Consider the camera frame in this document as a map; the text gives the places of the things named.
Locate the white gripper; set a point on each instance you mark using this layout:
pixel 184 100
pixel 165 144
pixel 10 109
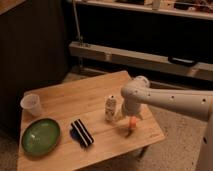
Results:
pixel 129 109

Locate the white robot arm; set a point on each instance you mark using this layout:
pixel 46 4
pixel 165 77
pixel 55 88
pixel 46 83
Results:
pixel 193 103

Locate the white ceramic cup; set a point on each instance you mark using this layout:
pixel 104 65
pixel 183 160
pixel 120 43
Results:
pixel 31 103

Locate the white small bottle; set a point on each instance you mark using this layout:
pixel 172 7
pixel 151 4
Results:
pixel 110 108

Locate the wooden table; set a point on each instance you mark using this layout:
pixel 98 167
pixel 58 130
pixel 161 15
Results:
pixel 85 100

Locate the black white striped sponge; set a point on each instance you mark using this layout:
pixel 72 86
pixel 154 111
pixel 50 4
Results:
pixel 80 133

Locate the metal stand pole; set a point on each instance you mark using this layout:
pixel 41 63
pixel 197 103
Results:
pixel 79 37

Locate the green bowl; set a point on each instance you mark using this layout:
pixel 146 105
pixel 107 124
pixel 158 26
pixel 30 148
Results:
pixel 40 137

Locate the upper shelf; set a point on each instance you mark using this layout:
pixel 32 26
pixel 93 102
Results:
pixel 142 8

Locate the long grey case with handle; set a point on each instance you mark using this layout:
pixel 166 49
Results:
pixel 159 63

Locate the black case handle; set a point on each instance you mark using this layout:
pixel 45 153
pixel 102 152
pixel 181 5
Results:
pixel 182 62

